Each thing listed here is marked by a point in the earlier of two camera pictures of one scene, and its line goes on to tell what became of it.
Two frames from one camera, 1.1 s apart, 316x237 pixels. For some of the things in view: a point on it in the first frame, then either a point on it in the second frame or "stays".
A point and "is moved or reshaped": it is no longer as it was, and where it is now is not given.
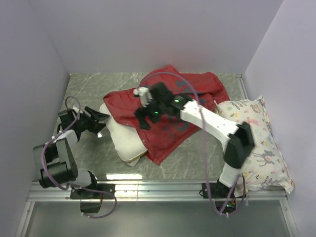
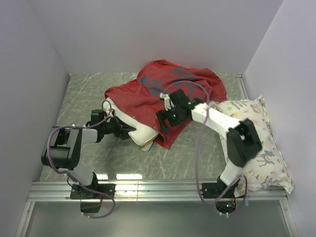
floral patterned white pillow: x=265 y=167 stays
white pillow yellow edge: x=127 y=141 -> x=144 y=134
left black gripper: x=95 y=115 -> x=122 y=129
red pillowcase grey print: x=205 y=89 is moved or reshaped
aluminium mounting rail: x=146 y=192 stays
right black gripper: x=143 y=112 -> x=161 y=115
